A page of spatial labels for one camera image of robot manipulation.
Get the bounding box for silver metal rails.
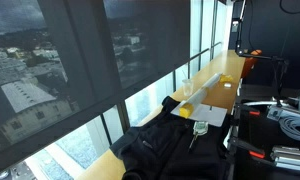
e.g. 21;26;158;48
270;146;300;171

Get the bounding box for yellow object far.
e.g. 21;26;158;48
219;75;233;83

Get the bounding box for black clamp with red tip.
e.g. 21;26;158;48
228;137;265;159

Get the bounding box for grey coiled cable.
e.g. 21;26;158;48
278;116;300;144

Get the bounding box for orange object on stand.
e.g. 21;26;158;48
241;49;262;78

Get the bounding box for green white jersey tag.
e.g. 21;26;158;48
193;121;208;136

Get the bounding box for small white object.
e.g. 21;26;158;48
224;83;232;88

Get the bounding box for white paper sheet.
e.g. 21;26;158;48
171;101;227;127

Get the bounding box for yellow block near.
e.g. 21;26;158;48
179;103;194;118

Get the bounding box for black zip jersey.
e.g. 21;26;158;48
110;97;230;180

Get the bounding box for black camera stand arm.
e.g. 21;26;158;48
232;0;289;98

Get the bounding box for rolled clear plastic tube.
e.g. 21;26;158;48
187;73;221;105

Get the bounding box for clear plastic cup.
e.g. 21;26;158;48
183;79;193;96

